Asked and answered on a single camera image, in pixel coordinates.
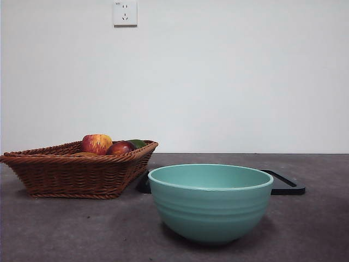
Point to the brown wicker basket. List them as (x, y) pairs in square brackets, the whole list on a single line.
[(76, 174)]

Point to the white wall socket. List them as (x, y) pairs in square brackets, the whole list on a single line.
[(125, 13)]

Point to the red yellow apple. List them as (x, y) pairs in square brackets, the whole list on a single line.
[(95, 144)]

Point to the dark red plum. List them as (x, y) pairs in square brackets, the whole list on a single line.
[(121, 148)]

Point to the brownish yellow fruit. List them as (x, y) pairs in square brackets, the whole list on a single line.
[(84, 154)]

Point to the teal ribbed bowl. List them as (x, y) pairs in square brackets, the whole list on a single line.
[(210, 207)]

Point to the green fruit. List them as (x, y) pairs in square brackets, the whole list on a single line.
[(139, 143)]

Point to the dark rectangular tray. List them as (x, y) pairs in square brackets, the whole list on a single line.
[(283, 185)]

